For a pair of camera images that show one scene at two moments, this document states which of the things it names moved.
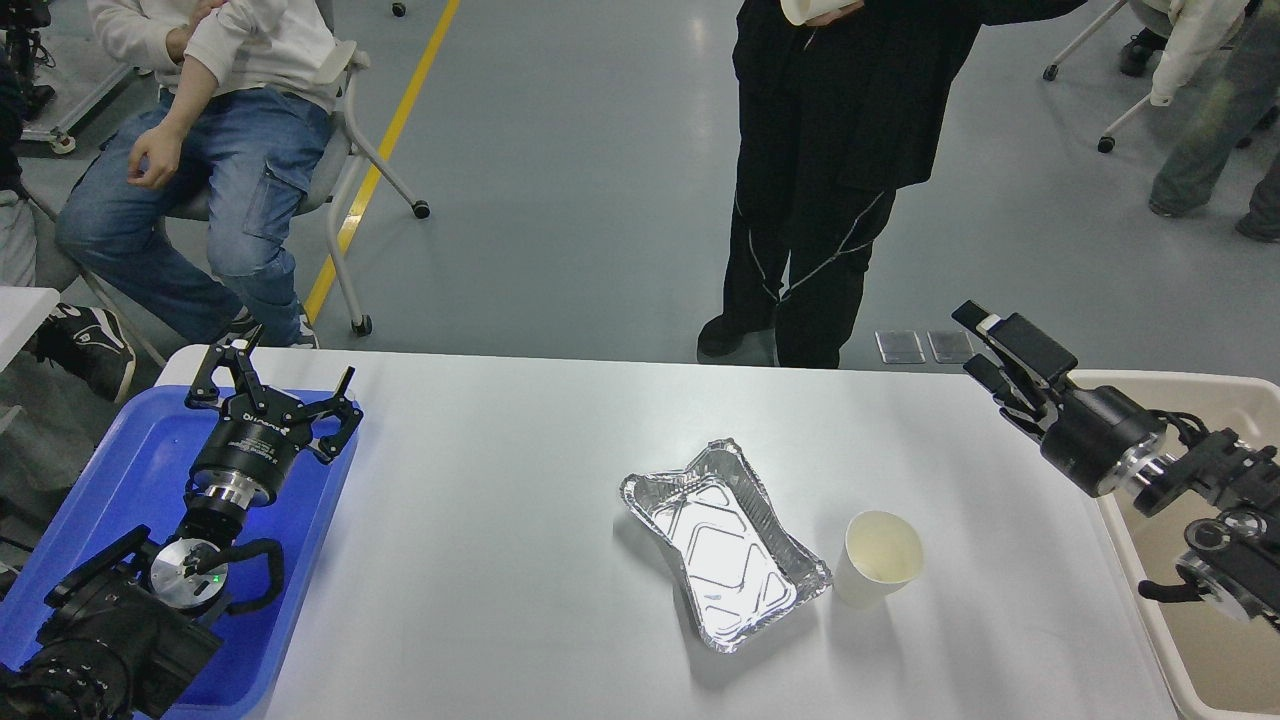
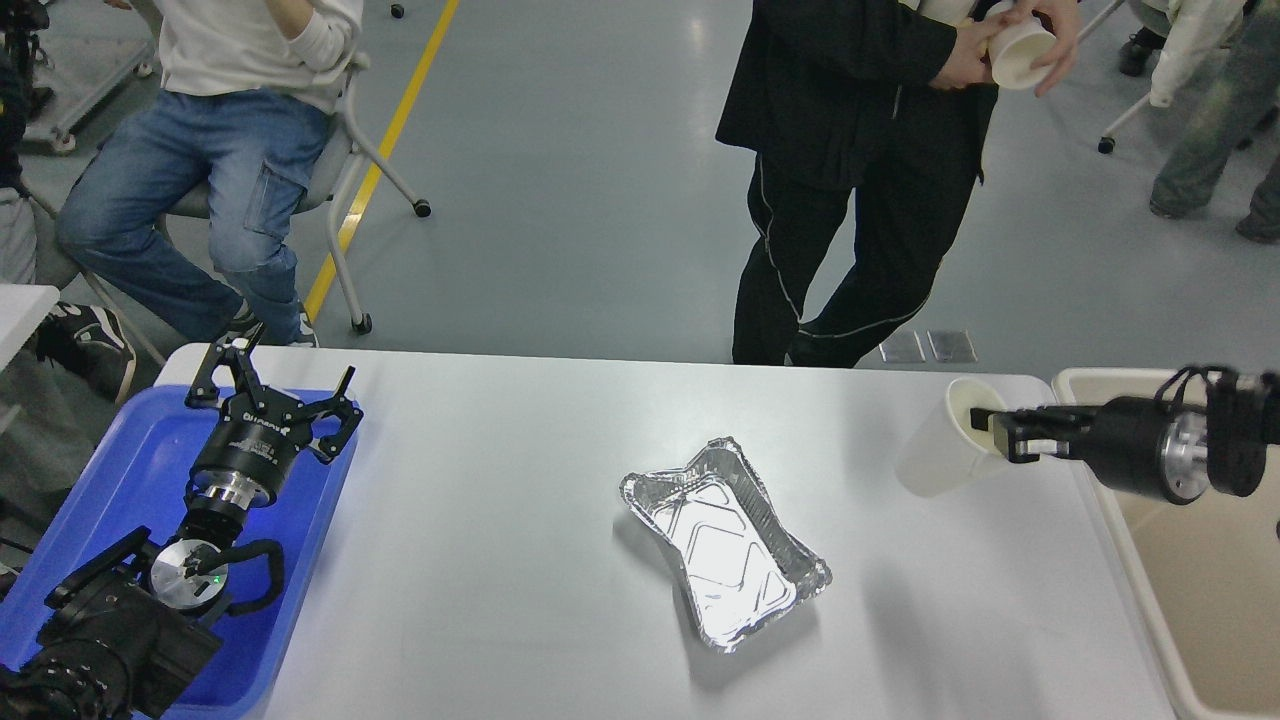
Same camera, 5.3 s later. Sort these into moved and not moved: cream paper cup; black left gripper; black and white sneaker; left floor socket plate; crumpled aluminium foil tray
Moved: cream paper cup
Not moved: black left gripper; crumpled aluminium foil tray; black and white sneaker; left floor socket plate
